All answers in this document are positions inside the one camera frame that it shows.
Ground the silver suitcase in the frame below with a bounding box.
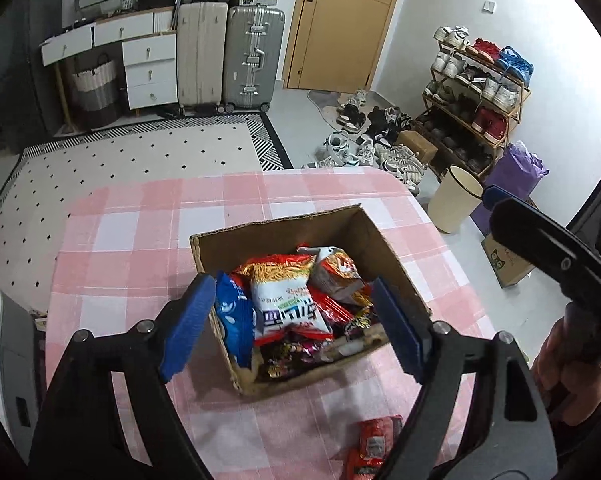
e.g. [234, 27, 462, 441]
[222, 6, 285, 112]

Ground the blue Oreo packet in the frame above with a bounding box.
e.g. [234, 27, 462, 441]
[215, 272, 255, 368]

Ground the small brown box by shoes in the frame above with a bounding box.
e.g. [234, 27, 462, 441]
[397, 130, 438, 165]

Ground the beige suitcase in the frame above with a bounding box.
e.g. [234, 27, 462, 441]
[177, 2, 229, 107]

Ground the white dotted floor rug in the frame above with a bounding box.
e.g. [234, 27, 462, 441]
[0, 113, 292, 311]

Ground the grey side cabinet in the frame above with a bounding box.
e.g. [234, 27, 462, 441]
[0, 289, 40, 460]

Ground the wooden door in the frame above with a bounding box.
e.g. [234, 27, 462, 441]
[283, 0, 396, 93]

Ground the person's right hand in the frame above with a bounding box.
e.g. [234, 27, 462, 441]
[532, 318, 601, 427]

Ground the red white snack bag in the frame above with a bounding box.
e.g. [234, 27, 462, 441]
[297, 246, 365, 304]

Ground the cream trash bin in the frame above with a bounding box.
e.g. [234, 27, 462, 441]
[427, 165, 484, 234]

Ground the wooden shoe rack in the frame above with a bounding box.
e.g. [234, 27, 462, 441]
[415, 26, 534, 181]

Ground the purple snack bag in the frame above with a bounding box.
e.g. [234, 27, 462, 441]
[257, 310, 384, 382]

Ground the yellow noodle snack bag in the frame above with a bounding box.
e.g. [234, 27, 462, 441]
[234, 254, 333, 347]

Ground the red snack packet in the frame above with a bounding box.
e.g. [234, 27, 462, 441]
[344, 415, 404, 480]

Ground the white drawer desk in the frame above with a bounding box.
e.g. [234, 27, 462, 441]
[41, 8, 178, 110]

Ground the open cardboard box on floor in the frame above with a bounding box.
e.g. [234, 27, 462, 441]
[482, 233, 535, 288]

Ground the grey white laundry basket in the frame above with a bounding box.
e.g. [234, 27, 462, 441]
[72, 52, 120, 129]

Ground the brown cardboard box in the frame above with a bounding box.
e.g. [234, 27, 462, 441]
[190, 205, 431, 398]

